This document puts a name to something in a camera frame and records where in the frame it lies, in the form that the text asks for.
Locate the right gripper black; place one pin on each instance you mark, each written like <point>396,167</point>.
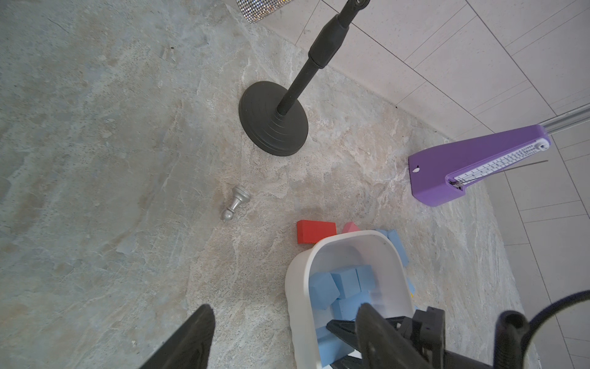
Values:
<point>345,332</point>

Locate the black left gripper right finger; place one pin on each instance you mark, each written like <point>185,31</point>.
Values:
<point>398,343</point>

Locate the white plastic tray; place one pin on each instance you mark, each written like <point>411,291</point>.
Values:
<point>391,298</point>

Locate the purple metronome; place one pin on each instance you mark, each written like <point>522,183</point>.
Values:
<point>442,173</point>

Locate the black microphone stand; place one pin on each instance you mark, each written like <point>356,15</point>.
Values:
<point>271,115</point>

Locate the pink block upper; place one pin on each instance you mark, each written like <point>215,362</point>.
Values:
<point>350,227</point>

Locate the silver chess pawn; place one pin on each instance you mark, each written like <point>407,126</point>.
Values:
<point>240,196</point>

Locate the rhinestone silver microphone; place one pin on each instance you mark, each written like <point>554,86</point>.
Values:
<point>256,10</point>

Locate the red block by tray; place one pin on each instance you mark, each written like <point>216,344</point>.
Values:
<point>311,232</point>

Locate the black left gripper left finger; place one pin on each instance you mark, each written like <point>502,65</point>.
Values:
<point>190,345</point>

